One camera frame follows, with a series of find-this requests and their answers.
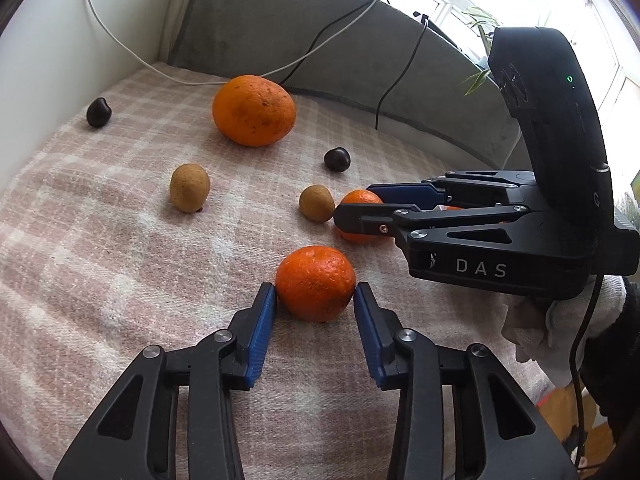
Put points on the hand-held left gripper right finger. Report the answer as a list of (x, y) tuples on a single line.
[(370, 340)]

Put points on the small brown round fruit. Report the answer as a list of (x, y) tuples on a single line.
[(315, 202)]

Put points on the person's right hand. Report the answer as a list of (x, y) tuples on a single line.
[(530, 325)]

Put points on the green houseplant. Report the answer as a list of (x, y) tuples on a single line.
[(477, 77)]

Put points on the large pale orange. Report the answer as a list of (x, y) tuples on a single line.
[(252, 110)]

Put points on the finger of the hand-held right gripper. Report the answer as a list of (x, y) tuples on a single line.
[(405, 191), (365, 217)]

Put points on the grey cushion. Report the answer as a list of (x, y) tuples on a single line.
[(240, 20)]

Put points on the dark brown chestnut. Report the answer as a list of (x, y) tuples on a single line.
[(98, 112), (336, 159)]

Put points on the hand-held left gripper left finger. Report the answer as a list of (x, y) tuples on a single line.
[(260, 340)]

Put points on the large brown round fruit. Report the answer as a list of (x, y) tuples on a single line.
[(189, 187)]

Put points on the medium deep orange tangerine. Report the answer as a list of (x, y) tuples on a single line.
[(315, 282)]

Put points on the small orange kumquat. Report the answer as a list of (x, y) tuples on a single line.
[(362, 196)]

